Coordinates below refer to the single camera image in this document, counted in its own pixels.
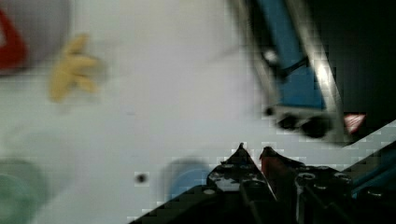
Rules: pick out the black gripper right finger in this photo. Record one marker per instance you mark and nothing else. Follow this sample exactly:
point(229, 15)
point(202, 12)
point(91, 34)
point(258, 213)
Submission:
point(312, 194)

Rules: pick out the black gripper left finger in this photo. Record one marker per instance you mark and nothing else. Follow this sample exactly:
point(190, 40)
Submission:
point(245, 194)

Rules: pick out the black toaster oven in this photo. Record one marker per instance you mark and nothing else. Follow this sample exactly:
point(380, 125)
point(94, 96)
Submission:
point(327, 66)

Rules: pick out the blue bowl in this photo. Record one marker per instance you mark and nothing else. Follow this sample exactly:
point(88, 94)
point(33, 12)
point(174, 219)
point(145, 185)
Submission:
point(182, 175)

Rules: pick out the yellow banana bunch toy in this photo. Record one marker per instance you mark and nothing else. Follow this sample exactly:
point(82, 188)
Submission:
point(73, 69)

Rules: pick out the green perforated colander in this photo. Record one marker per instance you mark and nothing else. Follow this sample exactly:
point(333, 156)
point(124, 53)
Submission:
point(22, 191)

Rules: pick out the grey oval plate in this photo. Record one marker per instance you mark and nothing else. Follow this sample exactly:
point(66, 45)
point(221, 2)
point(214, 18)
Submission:
point(43, 25)

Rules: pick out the red ketchup bottle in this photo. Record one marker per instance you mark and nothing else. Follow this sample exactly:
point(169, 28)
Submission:
point(13, 50)

